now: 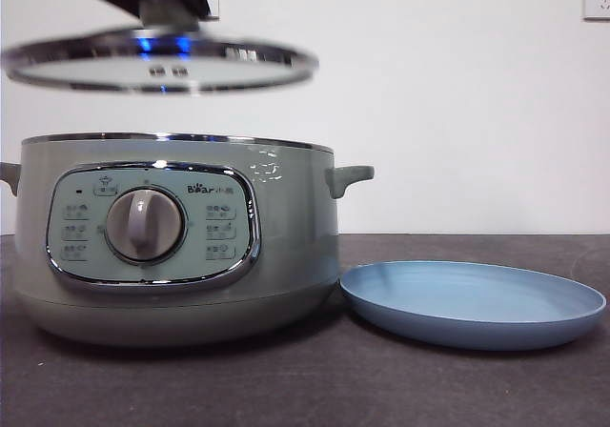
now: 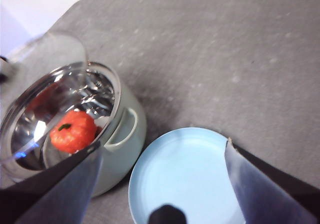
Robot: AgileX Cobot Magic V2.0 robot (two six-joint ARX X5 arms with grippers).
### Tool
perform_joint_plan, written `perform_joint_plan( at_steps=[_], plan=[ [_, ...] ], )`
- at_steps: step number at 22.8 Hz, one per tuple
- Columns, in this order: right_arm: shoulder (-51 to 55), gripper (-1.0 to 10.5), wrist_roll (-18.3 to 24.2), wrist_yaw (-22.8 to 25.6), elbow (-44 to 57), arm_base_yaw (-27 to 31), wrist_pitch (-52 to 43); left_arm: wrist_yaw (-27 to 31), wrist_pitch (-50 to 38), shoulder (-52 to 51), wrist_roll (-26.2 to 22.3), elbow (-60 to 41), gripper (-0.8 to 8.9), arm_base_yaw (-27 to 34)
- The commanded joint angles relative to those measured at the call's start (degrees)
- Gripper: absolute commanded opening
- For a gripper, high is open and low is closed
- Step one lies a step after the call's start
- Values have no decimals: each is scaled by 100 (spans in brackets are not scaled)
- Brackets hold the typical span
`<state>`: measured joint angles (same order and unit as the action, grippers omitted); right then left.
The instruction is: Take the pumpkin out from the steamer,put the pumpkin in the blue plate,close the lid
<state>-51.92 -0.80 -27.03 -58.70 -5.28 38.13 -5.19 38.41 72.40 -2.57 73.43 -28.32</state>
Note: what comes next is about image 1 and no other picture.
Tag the blue round plate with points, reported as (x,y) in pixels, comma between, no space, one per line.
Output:
(467,298)

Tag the pale green electric steamer pot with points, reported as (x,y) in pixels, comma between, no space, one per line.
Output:
(295,236)

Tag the glass lid with green knob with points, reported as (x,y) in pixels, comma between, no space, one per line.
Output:
(95,69)

